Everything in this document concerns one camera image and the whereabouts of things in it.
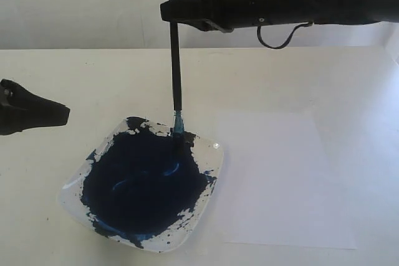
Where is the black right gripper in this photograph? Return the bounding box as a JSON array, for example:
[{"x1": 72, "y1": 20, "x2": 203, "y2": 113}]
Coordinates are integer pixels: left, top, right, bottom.
[{"x1": 160, "y1": 0, "x2": 314, "y2": 33}]

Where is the black paintbrush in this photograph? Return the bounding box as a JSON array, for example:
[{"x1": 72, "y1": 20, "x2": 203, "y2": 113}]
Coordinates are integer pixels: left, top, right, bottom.
[{"x1": 170, "y1": 21, "x2": 184, "y2": 168}]

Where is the white square paint plate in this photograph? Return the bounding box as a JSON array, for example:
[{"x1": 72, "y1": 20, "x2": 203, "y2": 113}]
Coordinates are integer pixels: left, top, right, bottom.
[{"x1": 58, "y1": 116, "x2": 224, "y2": 253}]

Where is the white paper sheet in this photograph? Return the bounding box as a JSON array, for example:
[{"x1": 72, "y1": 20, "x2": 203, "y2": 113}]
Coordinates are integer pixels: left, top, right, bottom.
[{"x1": 215, "y1": 112, "x2": 356, "y2": 249}]

